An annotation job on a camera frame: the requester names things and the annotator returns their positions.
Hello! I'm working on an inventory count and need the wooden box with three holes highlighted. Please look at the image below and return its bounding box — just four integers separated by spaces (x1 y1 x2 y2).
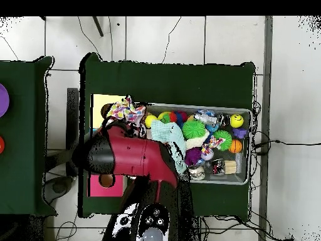
88 94 131 198

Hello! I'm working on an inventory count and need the black and red can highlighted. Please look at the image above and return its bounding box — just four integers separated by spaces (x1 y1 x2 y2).
211 158 226 175

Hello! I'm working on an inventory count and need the small wooden block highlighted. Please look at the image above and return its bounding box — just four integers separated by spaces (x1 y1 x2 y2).
224 160 238 174

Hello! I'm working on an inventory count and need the silver mesh bin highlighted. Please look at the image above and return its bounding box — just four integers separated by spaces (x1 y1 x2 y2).
140 102 252 186

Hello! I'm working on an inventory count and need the yellow smiley ball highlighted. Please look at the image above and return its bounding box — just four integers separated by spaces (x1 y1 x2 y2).
229 113 245 129

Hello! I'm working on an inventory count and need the silver robot toy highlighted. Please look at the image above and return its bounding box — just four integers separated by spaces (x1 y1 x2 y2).
194 112 218 126

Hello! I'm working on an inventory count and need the small green spiky ball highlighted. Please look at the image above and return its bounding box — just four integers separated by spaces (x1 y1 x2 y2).
213 129 233 151

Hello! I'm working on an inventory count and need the large polka dot cloth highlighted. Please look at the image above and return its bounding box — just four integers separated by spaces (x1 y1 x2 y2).
106 95 147 137

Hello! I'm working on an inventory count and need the large green spiky ball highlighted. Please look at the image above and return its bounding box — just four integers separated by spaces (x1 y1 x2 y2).
181 119 206 140

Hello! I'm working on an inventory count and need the black power cable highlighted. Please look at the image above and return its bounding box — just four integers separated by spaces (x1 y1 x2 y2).
253 139 321 155

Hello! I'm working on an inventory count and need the orange basketball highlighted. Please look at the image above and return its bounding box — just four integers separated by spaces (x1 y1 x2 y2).
228 139 243 154

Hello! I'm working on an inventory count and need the colourful patterned cloth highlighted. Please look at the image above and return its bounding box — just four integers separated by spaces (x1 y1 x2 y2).
200 136 226 155

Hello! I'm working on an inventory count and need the black tripod leg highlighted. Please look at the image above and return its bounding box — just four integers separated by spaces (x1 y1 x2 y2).
92 16 104 38

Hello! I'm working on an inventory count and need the black stand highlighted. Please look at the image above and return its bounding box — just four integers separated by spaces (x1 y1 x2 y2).
45 87 80 178

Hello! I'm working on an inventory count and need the purple plate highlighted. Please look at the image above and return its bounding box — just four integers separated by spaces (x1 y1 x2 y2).
0 83 10 118

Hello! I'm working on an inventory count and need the mint green cloth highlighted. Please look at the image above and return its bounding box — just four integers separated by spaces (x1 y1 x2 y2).
150 119 187 174

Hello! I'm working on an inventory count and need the yellow tennis ball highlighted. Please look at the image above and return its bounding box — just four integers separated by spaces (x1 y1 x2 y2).
144 114 158 129

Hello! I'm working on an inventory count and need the dark green tablecloth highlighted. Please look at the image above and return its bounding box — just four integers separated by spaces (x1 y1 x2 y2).
78 52 256 222
0 56 58 217

